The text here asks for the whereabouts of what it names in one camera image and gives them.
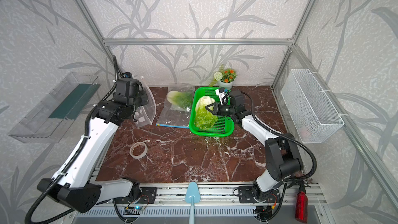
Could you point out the white wire basket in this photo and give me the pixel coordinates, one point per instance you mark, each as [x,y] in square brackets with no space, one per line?
[312,112]

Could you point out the red object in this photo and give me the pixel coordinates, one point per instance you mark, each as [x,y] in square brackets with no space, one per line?
[301,209]

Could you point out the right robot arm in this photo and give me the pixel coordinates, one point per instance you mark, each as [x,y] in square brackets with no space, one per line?
[283,157]

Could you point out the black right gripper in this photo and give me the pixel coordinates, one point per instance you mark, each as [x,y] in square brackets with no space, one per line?
[216,107]

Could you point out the circuit board with wires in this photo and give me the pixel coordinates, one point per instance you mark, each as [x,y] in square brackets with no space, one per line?
[137,207]

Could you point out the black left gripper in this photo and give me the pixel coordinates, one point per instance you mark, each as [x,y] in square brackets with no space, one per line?
[145,99]

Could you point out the chinese cabbage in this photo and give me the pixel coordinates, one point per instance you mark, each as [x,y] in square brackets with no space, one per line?
[182,100]
[204,120]

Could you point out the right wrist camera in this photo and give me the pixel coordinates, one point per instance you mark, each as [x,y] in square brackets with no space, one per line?
[223,95]

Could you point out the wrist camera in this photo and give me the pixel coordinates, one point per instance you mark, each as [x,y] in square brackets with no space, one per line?
[127,75]
[223,95]

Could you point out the clear tape roll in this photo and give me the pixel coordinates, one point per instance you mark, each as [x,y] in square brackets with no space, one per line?
[138,150]

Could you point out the light blue shovel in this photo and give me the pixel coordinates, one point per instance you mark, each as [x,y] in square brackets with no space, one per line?
[192,197]

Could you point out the potted flower plant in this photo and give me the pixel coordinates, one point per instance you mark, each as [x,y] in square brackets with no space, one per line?
[224,77]

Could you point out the clear plastic wall shelf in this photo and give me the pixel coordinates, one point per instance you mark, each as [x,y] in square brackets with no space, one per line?
[48,121]

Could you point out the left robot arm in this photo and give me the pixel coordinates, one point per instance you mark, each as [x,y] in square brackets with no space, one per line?
[70,185]

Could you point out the green plastic basket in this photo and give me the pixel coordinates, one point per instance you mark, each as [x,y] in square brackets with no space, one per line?
[222,128]

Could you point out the aluminium frame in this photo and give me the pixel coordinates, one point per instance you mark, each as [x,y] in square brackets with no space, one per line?
[387,182]

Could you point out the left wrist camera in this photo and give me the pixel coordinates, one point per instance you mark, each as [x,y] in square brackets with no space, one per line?
[127,75]

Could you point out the clear zip-top bag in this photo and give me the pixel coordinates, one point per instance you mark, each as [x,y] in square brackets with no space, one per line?
[145,115]
[173,116]

